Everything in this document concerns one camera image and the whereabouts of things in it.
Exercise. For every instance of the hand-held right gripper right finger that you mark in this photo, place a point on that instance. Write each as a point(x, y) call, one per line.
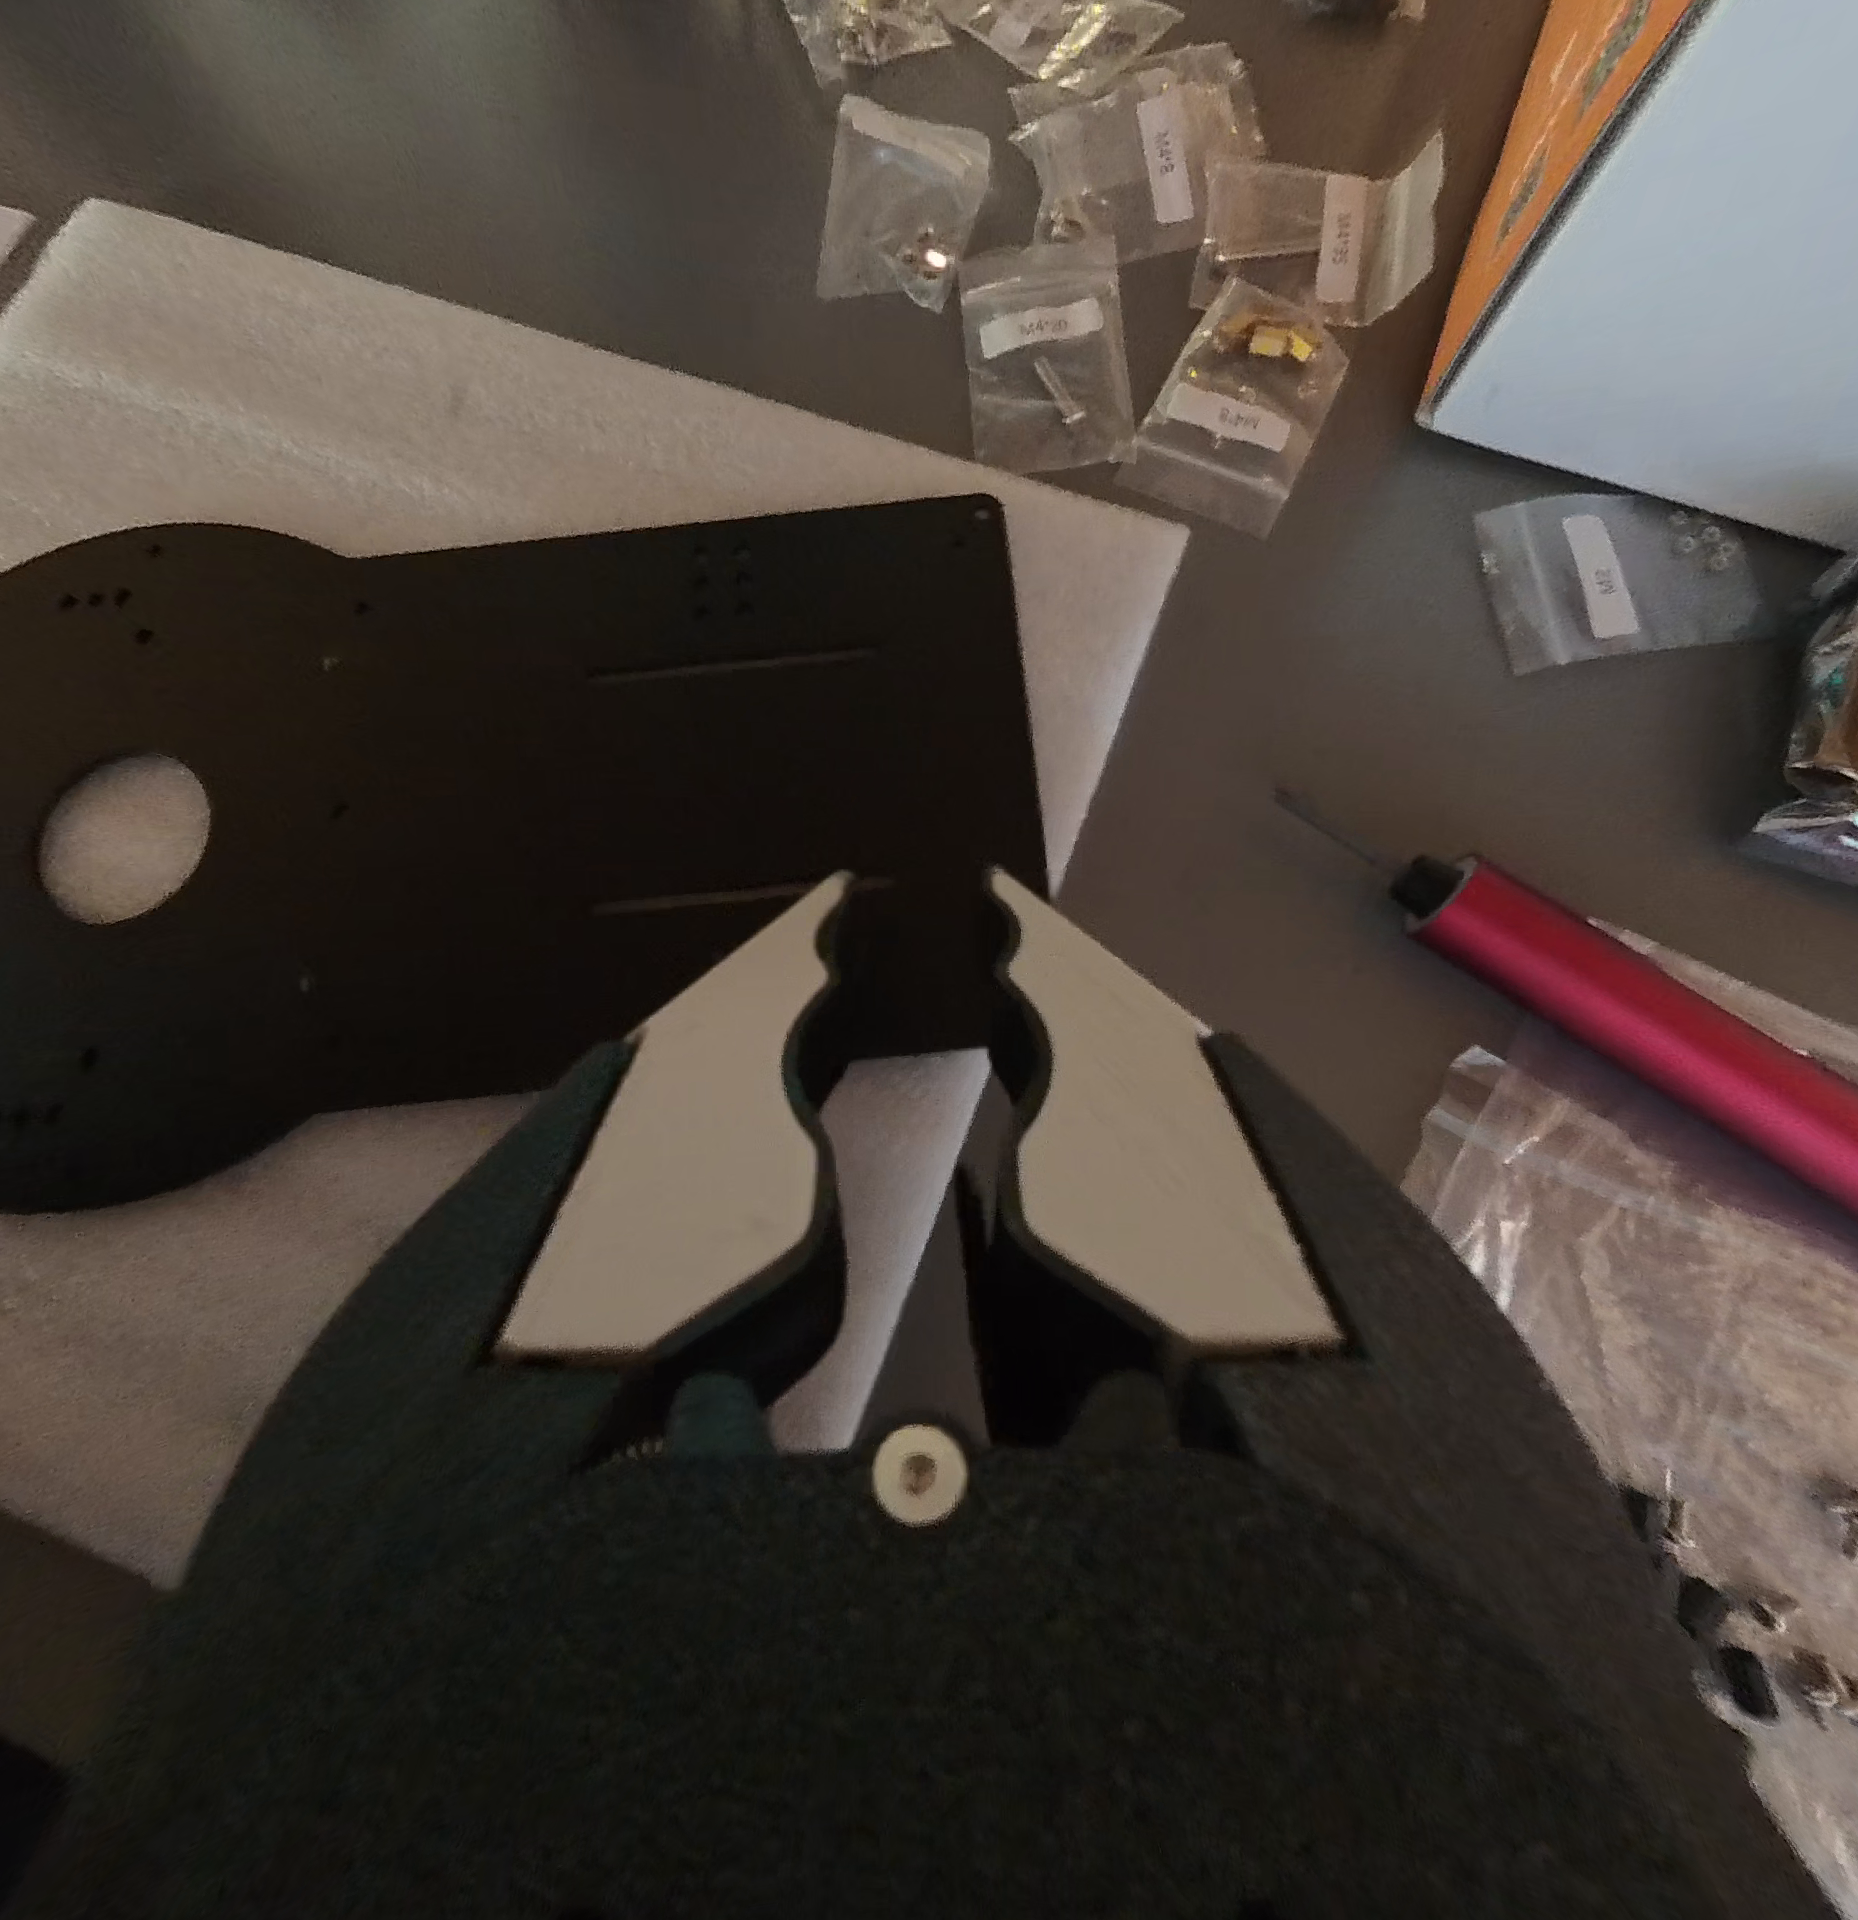
point(1168, 1185)

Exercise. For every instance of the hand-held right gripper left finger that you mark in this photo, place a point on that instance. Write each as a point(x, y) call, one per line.
point(688, 1185)

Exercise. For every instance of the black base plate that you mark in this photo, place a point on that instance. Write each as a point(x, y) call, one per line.
point(418, 840)

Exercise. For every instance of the large clear plastic bag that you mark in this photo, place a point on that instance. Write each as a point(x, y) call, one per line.
point(1619, 1275)

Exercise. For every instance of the magenta electric screwdriver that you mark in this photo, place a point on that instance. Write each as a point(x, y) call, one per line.
point(1619, 988)

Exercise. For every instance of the small labelled nut bag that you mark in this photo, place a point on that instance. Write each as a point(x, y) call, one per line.
point(1544, 585)

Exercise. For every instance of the cluster of loose screws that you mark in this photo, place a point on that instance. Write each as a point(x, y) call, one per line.
point(1837, 1506)

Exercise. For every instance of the silver foil bag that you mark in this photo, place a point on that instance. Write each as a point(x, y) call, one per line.
point(1837, 719)

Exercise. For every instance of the pile of small screw bags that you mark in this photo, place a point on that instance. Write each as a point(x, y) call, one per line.
point(1048, 346)

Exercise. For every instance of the white foam sheet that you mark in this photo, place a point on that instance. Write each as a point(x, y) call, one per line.
point(269, 346)

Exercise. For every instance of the orange and white cardboard box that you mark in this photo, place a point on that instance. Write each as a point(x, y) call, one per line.
point(1695, 299)

